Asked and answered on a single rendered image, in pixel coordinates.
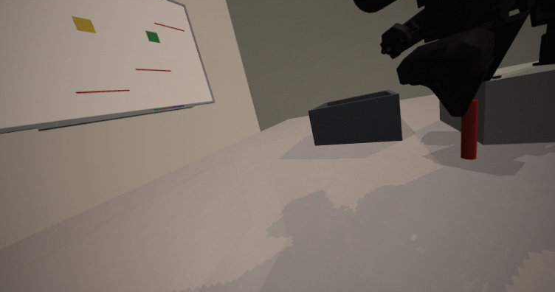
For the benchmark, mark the dark red cylinder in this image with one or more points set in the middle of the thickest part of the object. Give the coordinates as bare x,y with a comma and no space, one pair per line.
469,132

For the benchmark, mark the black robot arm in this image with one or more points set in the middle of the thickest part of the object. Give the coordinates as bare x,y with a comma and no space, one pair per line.
401,37

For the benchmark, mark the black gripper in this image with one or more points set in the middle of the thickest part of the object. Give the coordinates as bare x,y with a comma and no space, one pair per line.
474,36

